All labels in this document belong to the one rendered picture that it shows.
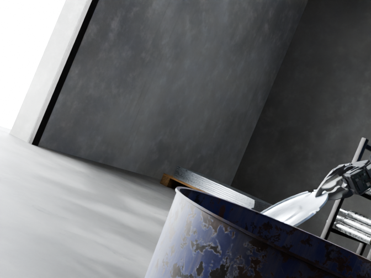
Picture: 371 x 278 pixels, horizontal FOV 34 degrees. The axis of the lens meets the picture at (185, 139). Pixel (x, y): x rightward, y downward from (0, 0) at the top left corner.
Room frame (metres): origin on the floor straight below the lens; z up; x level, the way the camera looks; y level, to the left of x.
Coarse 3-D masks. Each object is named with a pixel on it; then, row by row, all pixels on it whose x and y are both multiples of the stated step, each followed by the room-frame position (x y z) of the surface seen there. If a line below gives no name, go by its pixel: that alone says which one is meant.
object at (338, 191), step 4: (336, 188) 1.74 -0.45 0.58; (340, 188) 1.73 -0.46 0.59; (328, 192) 1.74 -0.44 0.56; (332, 192) 1.73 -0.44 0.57; (336, 192) 1.73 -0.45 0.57; (340, 192) 1.73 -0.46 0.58; (344, 192) 1.71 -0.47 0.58; (328, 196) 1.73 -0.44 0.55; (332, 196) 1.72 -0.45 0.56; (336, 196) 1.71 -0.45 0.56; (340, 196) 1.70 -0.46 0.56; (328, 200) 1.73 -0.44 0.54
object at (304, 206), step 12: (312, 192) 1.80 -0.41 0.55; (324, 192) 1.73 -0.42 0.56; (276, 204) 1.87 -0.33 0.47; (288, 204) 1.81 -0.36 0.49; (300, 204) 1.75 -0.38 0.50; (312, 204) 1.69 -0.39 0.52; (324, 204) 1.63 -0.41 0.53; (276, 216) 1.74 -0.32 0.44; (288, 216) 1.67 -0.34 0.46; (300, 216) 1.64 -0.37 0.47
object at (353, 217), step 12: (360, 144) 3.48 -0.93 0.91; (360, 156) 3.47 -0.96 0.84; (336, 204) 3.48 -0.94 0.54; (336, 216) 3.48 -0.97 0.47; (348, 216) 3.50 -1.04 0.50; (360, 216) 3.44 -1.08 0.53; (324, 228) 3.49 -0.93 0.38; (336, 228) 3.48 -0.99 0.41; (348, 228) 3.41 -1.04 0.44; (360, 228) 3.39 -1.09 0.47; (360, 240) 3.69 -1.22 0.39; (360, 252) 3.73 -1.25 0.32
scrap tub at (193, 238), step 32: (192, 192) 0.89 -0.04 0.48; (192, 224) 0.70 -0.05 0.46; (224, 224) 0.66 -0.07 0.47; (256, 224) 1.00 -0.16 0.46; (288, 224) 1.01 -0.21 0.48; (160, 256) 0.75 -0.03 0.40; (192, 256) 0.68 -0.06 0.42; (224, 256) 0.65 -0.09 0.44; (256, 256) 0.63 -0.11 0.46; (288, 256) 0.61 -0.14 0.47; (320, 256) 1.00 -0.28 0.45; (352, 256) 0.98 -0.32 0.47
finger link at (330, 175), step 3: (342, 165) 1.74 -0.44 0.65; (336, 168) 1.73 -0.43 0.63; (339, 168) 1.73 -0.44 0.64; (342, 168) 1.73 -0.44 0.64; (333, 171) 1.73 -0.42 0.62; (336, 171) 1.73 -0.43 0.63; (339, 171) 1.73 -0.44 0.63; (342, 171) 1.73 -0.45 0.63; (330, 174) 1.73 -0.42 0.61; (333, 174) 1.73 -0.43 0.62; (339, 174) 1.73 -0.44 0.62; (327, 177) 1.74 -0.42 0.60; (330, 177) 1.73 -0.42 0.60
